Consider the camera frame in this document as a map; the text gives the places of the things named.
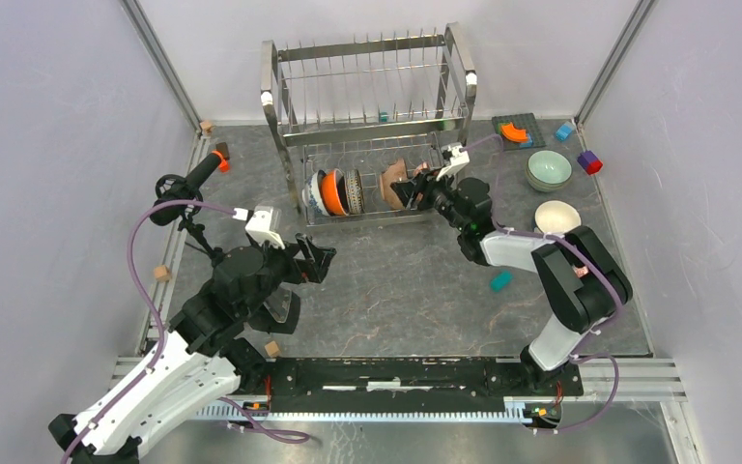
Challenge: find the orange bowl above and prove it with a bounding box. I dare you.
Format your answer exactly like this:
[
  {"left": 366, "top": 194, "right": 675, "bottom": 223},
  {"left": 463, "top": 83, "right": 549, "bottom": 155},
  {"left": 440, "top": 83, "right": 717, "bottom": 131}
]
[{"left": 320, "top": 169, "right": 349, "bottom": 217}]

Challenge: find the black microphone on tripod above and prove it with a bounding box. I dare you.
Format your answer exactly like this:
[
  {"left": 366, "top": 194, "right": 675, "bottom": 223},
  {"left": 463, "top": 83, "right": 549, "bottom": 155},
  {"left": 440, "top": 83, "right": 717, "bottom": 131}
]
[{"left": 150, "top": 152, "right": 223, "bottom": 265}]

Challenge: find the black clear-top container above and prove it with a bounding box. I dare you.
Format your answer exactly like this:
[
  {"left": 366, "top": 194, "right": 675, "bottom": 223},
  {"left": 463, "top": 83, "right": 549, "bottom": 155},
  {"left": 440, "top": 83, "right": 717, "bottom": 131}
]
[{"left": 249, "top": 287, "right": 300, "bottom": 334}]

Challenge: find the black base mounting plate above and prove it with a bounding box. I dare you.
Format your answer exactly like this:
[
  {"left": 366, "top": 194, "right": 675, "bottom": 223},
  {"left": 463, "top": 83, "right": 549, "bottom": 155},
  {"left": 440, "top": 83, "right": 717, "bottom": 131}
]
[{"left": 235, "top": 357, "right": 585, "bottom": 414}]

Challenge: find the orange curved block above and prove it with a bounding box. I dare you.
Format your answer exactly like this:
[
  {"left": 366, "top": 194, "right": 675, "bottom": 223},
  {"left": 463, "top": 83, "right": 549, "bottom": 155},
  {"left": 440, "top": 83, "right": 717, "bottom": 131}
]
[{"left": 499, "top": 123, "right": 531, "bottom": 144}]

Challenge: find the purple red block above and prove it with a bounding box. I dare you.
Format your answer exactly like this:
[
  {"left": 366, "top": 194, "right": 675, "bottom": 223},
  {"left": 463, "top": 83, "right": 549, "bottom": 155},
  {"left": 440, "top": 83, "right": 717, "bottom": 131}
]
[{"left": 577, "top": 150, "right": 604, "bottom": 175}]

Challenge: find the black white patterned bowl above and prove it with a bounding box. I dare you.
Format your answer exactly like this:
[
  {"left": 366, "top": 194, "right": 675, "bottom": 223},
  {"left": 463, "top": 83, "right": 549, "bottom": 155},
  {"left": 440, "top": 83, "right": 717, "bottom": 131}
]
[{"left": 344, "top": 169, "right": 364, "bottom": 215}]

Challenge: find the wooden cube near base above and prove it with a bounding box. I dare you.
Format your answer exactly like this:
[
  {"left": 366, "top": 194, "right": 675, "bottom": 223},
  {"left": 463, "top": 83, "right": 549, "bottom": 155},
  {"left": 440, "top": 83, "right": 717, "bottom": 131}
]
[{"left": 264, "top": 340, "right": 281, "bottom": 359}]

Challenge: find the light blue block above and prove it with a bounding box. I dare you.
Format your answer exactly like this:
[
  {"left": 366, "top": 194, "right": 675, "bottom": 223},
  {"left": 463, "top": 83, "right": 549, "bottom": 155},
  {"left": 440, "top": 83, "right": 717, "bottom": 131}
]
[{"left": 555, "top": 121, "right": 577, "bottom": 141}]

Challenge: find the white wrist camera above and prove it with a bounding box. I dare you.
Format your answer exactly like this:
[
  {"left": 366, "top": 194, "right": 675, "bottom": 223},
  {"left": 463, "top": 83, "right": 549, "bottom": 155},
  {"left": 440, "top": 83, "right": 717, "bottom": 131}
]
[
  {"left": 436, "top": 142, "right": 470, "bottom": 180},
  {"left": 232, "top": 206, "right": 286, "bottom": 249}
]

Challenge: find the blue white porcelain bowl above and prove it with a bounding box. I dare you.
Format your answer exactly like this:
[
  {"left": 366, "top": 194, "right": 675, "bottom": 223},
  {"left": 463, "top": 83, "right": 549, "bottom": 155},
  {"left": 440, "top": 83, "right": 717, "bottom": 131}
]
[{"left": 301, "top": 169, "right": 330, "bottom": 217}]

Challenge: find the pale green ceramic bowl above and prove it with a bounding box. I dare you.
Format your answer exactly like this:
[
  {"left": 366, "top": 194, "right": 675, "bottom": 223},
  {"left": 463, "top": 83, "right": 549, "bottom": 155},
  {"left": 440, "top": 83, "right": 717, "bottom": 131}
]
[{"left": 525, "top": 170, "right": 572, "bottom": 192}]

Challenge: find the wooden cube left rail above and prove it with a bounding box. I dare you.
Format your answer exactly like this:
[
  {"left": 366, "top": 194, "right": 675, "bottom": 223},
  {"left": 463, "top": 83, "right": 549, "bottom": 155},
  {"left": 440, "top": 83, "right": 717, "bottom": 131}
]
[{"left": 153, "top": 265, "right": 172, "bottom": 282}]

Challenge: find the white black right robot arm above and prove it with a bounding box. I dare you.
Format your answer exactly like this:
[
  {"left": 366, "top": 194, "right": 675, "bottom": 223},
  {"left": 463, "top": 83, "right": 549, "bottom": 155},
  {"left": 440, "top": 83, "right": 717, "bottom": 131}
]
[{"left": 390, "top": 170, "right": 633, "bottom": 394}]

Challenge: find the grey building baseplate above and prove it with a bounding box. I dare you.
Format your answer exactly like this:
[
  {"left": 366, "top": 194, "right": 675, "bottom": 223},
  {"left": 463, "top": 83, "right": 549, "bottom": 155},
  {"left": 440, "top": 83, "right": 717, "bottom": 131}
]
[{"left": 491, "top": 113, "right": 546, "bottom": 151}]

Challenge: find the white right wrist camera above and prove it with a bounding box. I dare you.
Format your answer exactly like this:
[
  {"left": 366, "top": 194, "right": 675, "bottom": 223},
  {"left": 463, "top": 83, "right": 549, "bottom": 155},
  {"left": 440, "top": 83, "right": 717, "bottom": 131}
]
[{"left": 436, "top": 142, "right": 470, "bottom": 180}]

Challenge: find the steel two-tier dish rack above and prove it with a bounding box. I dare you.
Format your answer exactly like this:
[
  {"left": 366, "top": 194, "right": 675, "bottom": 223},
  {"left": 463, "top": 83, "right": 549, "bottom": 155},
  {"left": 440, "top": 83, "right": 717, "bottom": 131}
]
[{"left": 260, "top": 22, "right": 478, "bottom": 229}]

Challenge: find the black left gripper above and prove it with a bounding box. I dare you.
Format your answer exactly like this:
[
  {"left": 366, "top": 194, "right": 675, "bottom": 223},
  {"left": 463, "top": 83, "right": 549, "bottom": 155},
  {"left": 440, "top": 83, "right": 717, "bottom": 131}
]
[{"left": 242, "top": 231, "right": 336, "bottom": 317}]

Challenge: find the teal block on floor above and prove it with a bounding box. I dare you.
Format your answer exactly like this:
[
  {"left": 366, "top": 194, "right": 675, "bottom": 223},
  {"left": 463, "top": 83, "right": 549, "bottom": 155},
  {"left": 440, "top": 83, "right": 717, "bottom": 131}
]
[{"left": 490, "top": 271, "right": 513, "bottom": 293}]

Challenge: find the brown patterned bowl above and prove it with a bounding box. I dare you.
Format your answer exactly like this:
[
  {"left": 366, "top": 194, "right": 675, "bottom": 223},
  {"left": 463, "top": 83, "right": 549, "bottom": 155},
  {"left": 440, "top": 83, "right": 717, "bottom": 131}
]
[{"left": 380, "top": 159, "right": 411, "bottom": 211}]

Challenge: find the red white patterned bowl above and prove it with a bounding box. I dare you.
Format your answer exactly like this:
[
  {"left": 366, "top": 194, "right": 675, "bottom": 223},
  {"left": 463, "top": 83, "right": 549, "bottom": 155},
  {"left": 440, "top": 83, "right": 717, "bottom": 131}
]
[{"left": 413, "top": 162, "right": 429, "bottom": 175}]

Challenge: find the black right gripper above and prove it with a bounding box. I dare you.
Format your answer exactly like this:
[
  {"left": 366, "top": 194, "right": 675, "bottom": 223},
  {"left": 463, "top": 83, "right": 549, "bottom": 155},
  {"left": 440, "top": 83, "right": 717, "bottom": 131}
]
[{"left": 389, "top": 165, "right": 469, "bottom": 233}]

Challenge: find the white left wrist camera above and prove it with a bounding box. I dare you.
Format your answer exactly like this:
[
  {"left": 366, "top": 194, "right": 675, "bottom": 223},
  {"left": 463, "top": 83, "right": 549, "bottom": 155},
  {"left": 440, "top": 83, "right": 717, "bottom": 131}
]
[{"left": 232, "top": 206, "right": 286, "bottom": 249}]

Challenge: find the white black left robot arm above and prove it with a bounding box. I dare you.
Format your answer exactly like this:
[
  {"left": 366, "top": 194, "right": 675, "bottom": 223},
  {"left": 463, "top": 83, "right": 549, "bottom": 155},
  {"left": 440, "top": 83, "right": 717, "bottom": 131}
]
[{"left": 48, "top": 234, "right": 336, "bottom": 463}]

